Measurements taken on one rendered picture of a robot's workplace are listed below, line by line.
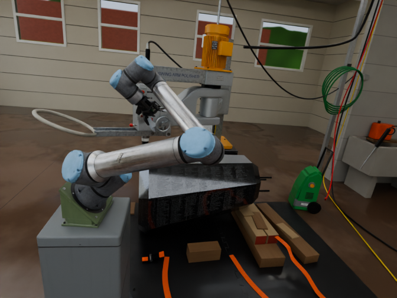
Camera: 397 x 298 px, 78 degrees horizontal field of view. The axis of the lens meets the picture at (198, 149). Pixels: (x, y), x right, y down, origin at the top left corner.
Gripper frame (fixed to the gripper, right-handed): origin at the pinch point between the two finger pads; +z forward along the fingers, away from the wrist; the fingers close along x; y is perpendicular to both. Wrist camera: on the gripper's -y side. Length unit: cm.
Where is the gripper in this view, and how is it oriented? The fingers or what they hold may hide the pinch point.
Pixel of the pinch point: (160, 122)
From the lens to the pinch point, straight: 148.1
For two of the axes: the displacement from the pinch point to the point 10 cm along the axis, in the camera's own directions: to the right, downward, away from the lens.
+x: 3.9, -8.4, 3.8
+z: 5.7, 5.4, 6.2
